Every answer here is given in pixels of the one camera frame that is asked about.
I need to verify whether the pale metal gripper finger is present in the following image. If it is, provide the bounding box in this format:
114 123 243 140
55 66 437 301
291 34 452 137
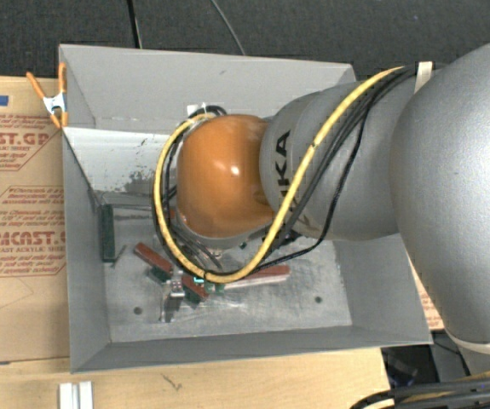
160 279 186 324

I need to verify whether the dark green flat block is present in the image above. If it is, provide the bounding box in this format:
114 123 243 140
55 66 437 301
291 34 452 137
147 266 204 306
99 204 117 264

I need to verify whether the red-brown flat block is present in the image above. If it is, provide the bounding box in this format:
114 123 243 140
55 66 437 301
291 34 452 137
134 242 210 302
220 263 292 291

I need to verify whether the brown cardboard board, red print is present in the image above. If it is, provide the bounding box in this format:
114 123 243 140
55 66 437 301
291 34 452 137
0 73 444 367

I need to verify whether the grey metal bin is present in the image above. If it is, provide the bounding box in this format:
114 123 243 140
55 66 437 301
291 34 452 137
58 43 435 375

